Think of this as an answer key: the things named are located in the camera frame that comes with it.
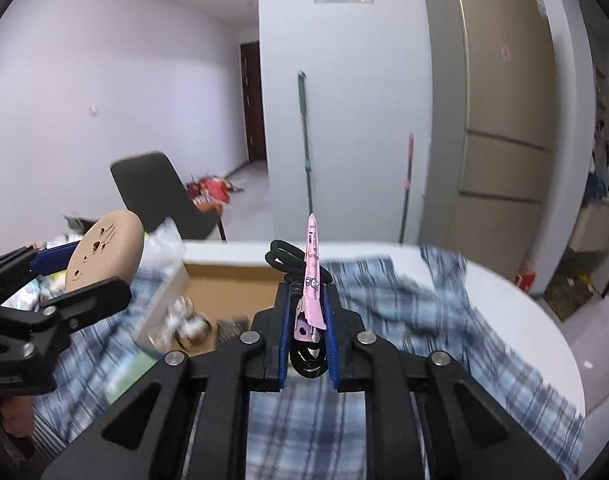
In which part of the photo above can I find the red orange box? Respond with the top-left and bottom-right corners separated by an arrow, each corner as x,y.
517,260 -> 537,291

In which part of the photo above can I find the clear plastic bag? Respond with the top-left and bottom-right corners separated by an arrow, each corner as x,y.
143,217 -> 185,271

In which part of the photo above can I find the red plastic bags pile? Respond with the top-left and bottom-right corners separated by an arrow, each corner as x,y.
184,174 -> 246,207

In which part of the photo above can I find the grey green mop handle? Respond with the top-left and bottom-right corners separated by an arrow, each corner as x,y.
297,71 -> 316,221

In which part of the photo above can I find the gold refrigerator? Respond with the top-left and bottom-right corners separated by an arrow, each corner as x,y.
417,0 -> 557,281

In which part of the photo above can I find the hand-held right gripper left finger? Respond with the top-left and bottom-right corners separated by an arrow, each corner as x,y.
42,282 -> 291,480

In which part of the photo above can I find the blue hanging cloth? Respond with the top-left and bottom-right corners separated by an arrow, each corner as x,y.
587,172 -> 609,206

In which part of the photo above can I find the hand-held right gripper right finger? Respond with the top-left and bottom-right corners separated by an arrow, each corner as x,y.
324,282 -> 565,480

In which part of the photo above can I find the dark grey chair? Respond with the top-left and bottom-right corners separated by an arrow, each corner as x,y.
110,151 -> 228,242

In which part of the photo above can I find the dark wooden door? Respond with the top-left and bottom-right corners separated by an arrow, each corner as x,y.
240,40 -> 266,162

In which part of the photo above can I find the person's left hand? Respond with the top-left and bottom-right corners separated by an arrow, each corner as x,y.
0,395 -> 35,436

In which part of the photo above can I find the blue plaid cloth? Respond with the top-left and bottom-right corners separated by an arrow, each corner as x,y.
32,255 -> 585,480

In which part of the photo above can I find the pink hair clip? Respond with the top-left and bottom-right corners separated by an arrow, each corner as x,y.
293,213 -> 330,342

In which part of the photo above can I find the black tissue packet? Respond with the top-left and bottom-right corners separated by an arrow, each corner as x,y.
215,316 -> 251,343

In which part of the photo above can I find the beige kitchen cabinet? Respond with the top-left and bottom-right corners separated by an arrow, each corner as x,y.
569,200 -> 609,253

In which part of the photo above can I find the beige round bear-face pad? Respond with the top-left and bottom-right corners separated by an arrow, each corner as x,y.
64,210 -> 146,293

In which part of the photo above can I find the white pink plush ornament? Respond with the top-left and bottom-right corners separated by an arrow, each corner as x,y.
165,297 -> 212,351

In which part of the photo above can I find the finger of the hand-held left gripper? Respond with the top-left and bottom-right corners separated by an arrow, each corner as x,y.
0,276 -> 133,346
0,241 -> 82,307

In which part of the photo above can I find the cardboard box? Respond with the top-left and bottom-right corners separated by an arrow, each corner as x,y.
134,255 -> 290,361

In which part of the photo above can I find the grey bag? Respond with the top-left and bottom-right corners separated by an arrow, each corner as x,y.
63,215 -> 98,233

